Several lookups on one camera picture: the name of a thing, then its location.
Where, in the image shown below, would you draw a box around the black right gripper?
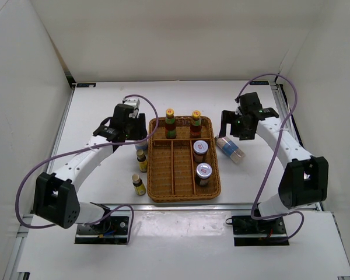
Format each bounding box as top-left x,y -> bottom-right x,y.
219,110 -> 255,141

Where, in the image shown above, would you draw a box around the white spice jar silver lid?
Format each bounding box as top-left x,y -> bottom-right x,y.
215,136 -> 245,163
134,141 -> 148,153

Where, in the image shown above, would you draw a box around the small yellow bottle tan cap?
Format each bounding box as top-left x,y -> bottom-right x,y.
132,174 -> 146,195
136,149 -> 148,172

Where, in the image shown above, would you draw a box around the red sauce bottle yellow cap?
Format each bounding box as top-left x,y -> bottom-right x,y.
164,108 -> 176,139
190,110 -> 202,138

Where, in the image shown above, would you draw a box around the dark jar white lid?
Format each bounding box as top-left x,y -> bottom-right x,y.
192,140 -> 209,163
195,163 -> 212,186

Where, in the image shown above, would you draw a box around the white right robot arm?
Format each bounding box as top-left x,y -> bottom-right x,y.
218,92 -> 329,233

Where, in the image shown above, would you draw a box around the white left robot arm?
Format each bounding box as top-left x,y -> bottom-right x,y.
33,97 -> 148,233

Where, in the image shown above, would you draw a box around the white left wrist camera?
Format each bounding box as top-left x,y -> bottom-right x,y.
122,97 -> 141,115

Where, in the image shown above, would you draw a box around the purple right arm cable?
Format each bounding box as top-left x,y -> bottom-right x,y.
235,73 -> 305,242

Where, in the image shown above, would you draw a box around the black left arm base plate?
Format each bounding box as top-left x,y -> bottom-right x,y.
74,211 -> 132,245

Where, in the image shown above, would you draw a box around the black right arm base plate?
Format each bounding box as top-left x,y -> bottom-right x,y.
225,215 -> 289,247

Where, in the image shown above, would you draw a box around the aluminium frame rail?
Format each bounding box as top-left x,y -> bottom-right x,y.
2,71 -> 76,280

